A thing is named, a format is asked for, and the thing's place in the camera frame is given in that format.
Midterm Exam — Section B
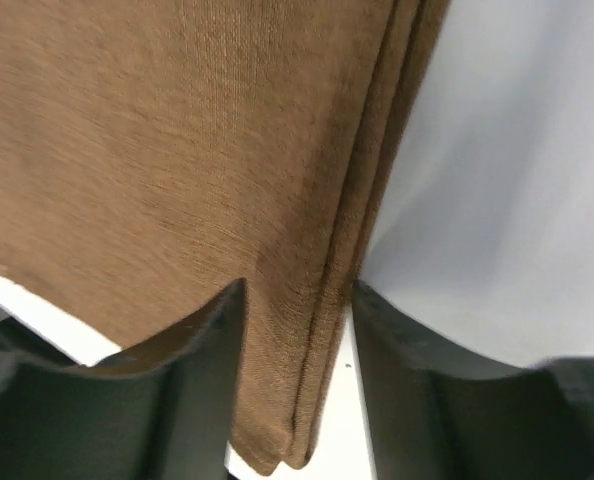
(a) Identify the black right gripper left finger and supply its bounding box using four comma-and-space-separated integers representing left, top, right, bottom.
0, 279, 247, 479

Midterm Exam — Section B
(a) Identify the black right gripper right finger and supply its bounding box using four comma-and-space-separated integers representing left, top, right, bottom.
352, 281, 594, 480

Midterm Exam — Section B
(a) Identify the brown cloth napkin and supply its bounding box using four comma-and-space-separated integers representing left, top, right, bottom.
0, 1, 448, 475

